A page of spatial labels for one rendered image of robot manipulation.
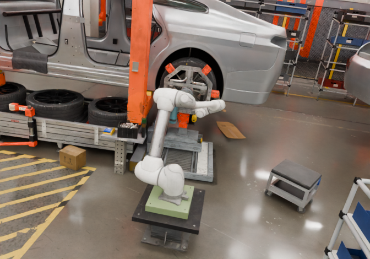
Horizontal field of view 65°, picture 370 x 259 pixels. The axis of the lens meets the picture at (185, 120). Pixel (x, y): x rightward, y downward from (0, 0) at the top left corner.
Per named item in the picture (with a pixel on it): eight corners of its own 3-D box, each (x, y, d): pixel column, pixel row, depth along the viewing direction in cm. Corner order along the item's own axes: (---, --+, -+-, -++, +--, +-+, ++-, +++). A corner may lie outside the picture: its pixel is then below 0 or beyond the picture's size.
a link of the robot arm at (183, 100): (197, 96, 234) (181, 92, 238) (193, 91, 217) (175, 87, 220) (194, 111, 233) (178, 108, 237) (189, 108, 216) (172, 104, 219)
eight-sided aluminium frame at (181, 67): (207, 114, 345) (215, 69, 324) (207, 116, 339) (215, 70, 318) (162, 108, 346) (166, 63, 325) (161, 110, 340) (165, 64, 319)
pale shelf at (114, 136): (146, 136, 308) (146, 134, 307) (142, 144, 293) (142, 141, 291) (106, 130, 310) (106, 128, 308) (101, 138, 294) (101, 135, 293)
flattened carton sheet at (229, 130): (232, 123, 481) (232, 121, 480) (245, 138, 432) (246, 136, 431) (215, 123, 473) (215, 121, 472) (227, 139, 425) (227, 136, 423)
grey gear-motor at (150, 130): (165, 141, 378) (168, 116, 365) (160, 157, 339) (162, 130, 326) (151, 139, 379) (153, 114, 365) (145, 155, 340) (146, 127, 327)
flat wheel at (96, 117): (140, 113, 406) (141, 97, 396) (144, 134, 347) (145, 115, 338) (90, 112, 390) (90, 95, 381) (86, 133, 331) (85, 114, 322)
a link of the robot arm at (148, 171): (156, 188, 220) (129, 180, 225) (162, 185, 236) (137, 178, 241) (178, 88, 221) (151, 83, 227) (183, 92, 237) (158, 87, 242)
